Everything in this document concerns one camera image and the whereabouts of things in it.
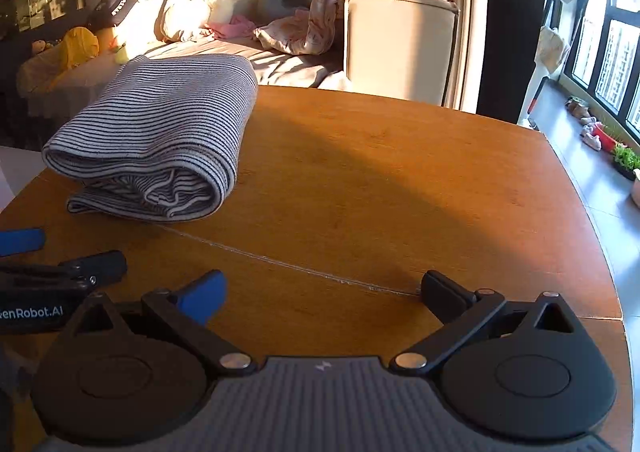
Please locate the yellow plush toy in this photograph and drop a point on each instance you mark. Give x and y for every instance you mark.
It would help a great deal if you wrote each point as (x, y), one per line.
(80, 47)

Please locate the small pink cloth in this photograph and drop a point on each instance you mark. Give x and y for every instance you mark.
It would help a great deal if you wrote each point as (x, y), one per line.
(232, 27)

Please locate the red basin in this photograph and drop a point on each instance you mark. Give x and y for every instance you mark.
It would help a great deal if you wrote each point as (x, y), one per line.
(605, 137)

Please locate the black window frame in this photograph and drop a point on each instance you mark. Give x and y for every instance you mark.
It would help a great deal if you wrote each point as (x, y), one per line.
(625, 14)

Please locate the brown shoe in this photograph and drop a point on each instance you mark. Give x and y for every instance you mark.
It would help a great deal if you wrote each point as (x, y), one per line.
(577, 108)

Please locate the small brown plush toy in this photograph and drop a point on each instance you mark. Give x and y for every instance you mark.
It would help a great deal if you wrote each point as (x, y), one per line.
(42, 47)

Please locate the pink basin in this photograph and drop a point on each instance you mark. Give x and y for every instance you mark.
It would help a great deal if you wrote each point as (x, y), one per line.
(636, 187)

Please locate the beige curtain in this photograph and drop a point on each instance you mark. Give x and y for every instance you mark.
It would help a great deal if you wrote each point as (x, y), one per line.
(472, 22)

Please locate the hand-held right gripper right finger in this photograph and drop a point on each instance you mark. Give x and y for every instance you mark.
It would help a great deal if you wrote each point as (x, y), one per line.
(440, 297)

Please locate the dark curtain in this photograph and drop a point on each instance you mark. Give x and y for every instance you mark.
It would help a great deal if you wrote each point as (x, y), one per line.
(510, 22)

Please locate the pink child shoe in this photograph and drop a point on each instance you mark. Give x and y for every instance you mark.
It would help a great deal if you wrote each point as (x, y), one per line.
(588, 127)
(593, 142)

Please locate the white upright floor washer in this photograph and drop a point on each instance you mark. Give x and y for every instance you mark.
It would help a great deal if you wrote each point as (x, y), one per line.
(535, 87)

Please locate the grey striped shirt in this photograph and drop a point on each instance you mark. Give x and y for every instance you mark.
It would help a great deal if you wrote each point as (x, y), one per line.
(165, 117)

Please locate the brown football pillow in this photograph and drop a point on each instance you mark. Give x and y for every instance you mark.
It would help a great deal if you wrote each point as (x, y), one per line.
(112, 7)

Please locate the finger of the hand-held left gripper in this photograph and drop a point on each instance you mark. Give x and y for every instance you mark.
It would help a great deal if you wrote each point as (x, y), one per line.
(20, 242)
(102, 267)

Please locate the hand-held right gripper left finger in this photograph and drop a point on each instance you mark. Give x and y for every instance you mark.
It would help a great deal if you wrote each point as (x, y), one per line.
(207, 297)

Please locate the small green plant tray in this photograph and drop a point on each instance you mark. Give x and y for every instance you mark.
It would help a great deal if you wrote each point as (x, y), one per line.
(627, 159)

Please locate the beige sofa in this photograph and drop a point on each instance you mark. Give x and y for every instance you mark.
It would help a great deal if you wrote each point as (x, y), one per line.
(395, 47)

